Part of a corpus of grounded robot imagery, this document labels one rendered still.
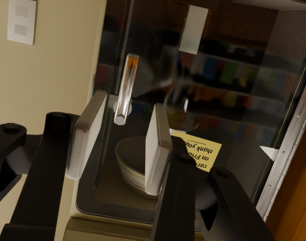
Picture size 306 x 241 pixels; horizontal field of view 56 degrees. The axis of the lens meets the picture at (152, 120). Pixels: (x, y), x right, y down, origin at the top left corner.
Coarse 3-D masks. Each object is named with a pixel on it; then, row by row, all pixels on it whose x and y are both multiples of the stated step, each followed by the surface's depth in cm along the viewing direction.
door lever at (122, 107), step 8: (128, 56) 33; (136, 56) 33; (128, 64) 34; (136, 64) 34; (128, 72) 34; (136, 72) 34; (128, 80) 34; (120, 88) 35; (128, 88) 35; (120, 96) 35; (128, 96) 35; (120, 104) 35; (128, 104) 35; (120, 112) 36; (128, 112) 41; (120, 120) 36
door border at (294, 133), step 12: (300, 108) 41; (300, 120) 42; (288, 132) 43; (300, 132) 43; (288, 144) 43; (276, 156) 44; (288, 156) 44; (276, 168) 45; (288, 168) 44; (276, 180) 46; (264, 192) 46; (276, 192) 46; (264, 204) 47; (264, 216) 48
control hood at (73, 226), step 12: (72, 228) 46; (84, 228) 47; (96, 228) 47; (108, 228) 48; (120, 228) 48; (132, 228) 49; (72, 240) 45; (84, 240) 46; (96, 240) 46; (108, 240) 46; (120, 240) 47; (132, 240) 47; (144, 240) 47
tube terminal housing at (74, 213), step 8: (104, 0) 37; (104, 8) 37; (96, 40) 39; (96, 48) 39; (96, 56) 39; (88, 96) 41; (72, 200) 47; (72, 208) 48; (72, 216) 48; (80, 216) 48; (88, 216) 48; (96, 216) 48; (112, 224) 49; (120, 224) 49; (128, 224) 49; (136, 224) 49; (144, 224) 49; (200, 232) 50
